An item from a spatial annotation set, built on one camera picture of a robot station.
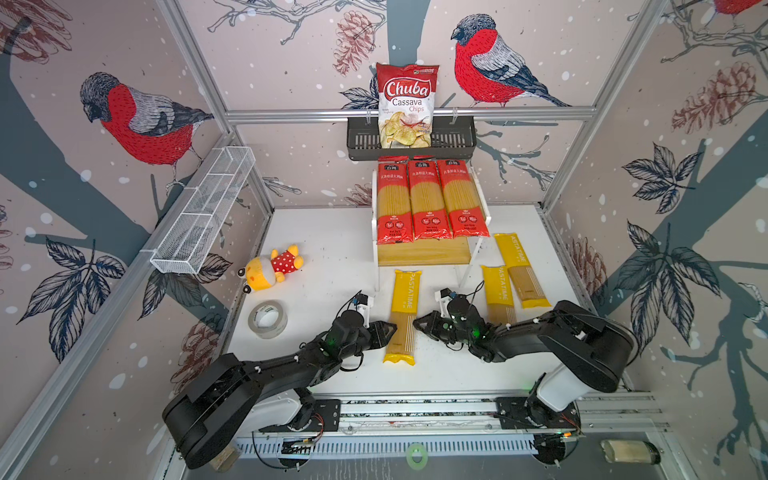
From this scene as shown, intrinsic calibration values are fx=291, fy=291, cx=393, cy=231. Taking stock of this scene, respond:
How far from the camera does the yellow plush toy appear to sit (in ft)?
3.12

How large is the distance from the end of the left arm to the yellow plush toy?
39 cm

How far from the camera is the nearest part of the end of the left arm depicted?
661mm
